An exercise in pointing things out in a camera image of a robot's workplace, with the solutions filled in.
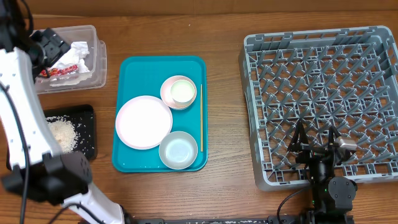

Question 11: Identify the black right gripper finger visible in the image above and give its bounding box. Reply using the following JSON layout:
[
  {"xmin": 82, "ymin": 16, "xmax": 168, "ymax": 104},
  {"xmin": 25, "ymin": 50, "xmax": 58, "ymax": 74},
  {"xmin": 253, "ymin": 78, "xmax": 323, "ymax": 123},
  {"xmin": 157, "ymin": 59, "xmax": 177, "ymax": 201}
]
[
  {"xmin": 287, "ymin": 120, "xmax": 308, "ymax": 152},
  {"xmin": 328, "ymin": 125, "xmax": 341, "ymax": 149}
]

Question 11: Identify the small red object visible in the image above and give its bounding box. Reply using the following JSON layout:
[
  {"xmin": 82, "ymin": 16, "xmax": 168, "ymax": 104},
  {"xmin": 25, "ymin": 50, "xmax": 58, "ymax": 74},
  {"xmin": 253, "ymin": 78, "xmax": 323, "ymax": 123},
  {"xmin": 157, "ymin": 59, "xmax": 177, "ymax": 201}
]
[{"xmin": 39, "ymin": 65, "xmax": 78, "ymax": 78}]

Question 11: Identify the white napkin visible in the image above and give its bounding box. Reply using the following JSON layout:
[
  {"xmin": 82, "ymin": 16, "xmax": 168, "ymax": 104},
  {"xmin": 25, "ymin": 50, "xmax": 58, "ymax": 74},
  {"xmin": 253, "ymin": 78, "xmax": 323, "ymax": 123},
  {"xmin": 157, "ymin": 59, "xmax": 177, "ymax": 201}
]
[
  {"xmin": 52, "ymin": 42, "xmax": 90, "ymax": 73},
  {"xmin": 50, "ymin": 73, "xmax": 92, "ymax": 87}
]

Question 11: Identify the white rice pile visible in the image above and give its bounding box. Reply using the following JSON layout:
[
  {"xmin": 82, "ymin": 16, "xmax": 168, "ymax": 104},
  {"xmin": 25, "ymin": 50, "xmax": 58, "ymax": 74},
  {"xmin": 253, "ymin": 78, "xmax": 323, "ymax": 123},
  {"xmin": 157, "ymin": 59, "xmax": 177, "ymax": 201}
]
[{"xmin": 46, "ymin": 115, "xmax": 94, "ymax": 155}]

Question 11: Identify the wooden chopstick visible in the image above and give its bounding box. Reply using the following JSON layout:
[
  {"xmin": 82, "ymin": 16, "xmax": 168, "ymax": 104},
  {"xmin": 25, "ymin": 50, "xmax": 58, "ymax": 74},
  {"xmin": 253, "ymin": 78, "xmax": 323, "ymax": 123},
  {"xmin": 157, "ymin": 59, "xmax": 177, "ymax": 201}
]
[{"xmin": 200, "ymin": 84, "xmax": 204, "ymax": 152}]

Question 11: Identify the large pink plate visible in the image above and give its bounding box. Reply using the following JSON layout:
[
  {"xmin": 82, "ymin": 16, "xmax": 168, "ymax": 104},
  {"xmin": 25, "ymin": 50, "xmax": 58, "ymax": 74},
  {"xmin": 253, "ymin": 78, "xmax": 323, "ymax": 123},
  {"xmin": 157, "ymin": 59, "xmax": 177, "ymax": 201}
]
[{"xmin": 115, "ymin": 95, "xmax": 173, "ymax": 150}]

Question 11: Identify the grey-white bowl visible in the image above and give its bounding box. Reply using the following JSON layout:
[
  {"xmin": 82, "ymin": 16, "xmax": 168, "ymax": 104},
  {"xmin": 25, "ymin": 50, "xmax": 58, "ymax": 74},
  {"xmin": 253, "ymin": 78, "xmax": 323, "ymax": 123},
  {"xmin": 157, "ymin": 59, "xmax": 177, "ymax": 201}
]
[{"xmin": 159, "ymin": 131, "xmax": 198, "ymax": 170}]

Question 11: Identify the cream cup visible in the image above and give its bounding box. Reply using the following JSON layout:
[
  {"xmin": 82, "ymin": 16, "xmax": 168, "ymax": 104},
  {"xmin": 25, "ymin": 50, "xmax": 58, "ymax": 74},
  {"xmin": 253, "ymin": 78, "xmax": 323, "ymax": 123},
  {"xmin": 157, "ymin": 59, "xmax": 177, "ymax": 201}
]
[{"xmin": 170, "ymin": 80, "xmax": 196, "ymax": 106}]

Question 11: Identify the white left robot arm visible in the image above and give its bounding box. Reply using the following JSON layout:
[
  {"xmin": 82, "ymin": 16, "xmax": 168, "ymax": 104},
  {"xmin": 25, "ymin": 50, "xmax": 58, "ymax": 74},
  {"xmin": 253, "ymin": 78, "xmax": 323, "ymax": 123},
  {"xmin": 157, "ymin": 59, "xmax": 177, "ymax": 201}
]
[{"xmin": 1, "ymin": 1, "xmax": 133, "ymax": 223}]

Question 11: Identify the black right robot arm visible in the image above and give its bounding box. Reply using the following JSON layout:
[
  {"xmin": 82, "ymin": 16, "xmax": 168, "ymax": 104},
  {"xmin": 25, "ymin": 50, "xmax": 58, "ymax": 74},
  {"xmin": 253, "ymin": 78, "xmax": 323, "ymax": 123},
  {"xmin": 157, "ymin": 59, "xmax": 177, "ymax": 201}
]
[{"xmin": 288, "ymin": 120, "xmax": 358, "ymax": 223}]

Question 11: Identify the grey dishwasher rack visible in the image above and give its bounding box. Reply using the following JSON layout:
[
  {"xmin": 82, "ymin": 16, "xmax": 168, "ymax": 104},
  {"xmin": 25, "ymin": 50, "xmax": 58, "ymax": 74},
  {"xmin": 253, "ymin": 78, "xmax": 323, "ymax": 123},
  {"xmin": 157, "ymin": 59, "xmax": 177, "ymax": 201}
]
[{"xmin": 239, "ymin": 26, "xmax": 397, "ymax": 191}]

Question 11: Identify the clear plastic bin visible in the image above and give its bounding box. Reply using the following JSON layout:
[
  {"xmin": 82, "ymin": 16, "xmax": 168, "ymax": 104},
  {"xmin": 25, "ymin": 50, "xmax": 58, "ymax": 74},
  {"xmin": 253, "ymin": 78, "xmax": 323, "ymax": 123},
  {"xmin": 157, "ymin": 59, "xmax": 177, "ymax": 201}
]
[{"xmin": 35, "ymin": 25, "xmax": 107, "ymax": 94}]

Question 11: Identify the black tray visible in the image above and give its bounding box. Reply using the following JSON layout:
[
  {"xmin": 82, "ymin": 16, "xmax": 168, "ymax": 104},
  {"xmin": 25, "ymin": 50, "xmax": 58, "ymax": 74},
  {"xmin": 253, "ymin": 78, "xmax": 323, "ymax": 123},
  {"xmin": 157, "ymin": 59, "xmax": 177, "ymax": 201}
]
[{"xmin": 44, "ymin": 105, "xmax": 97, "ymax": 161}]

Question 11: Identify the small pink plate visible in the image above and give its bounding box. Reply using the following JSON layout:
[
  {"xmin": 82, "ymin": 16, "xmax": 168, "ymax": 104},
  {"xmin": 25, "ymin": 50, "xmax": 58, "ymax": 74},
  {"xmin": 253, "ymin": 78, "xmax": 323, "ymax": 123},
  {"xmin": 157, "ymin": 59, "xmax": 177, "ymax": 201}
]
[{"xmin": 160, "ymin": 75, "xmax": 197, "ymax": 110}]

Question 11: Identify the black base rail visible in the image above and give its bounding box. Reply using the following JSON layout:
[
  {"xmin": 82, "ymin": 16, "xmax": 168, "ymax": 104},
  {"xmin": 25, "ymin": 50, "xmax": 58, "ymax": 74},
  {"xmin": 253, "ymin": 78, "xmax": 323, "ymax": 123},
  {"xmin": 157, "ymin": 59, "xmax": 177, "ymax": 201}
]
[{"xmin": 133, "ymin": 215, "xmax": 355, "ymax": 224}]

